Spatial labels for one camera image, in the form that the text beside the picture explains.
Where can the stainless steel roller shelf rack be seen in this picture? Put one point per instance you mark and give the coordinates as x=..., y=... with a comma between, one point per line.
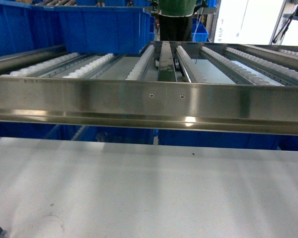
x=169, y=85

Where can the large blue bin on rack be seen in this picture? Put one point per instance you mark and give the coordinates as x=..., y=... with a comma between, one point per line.
x=82, y=29

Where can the person in green shirt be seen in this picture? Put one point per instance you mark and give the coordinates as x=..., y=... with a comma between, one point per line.
x=175, y=19

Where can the blue bin under shelf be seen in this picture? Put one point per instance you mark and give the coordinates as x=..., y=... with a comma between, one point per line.
x=227, y=140
x=77, y=132

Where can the blue bin under shelf left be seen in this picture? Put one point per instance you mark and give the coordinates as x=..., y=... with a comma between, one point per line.
x=77, y=132

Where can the small blue background bin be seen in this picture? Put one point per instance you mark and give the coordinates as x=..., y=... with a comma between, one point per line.
x=199, y=32

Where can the blue bin under shelf right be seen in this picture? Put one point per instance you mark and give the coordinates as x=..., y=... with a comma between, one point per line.
x=227, y=140

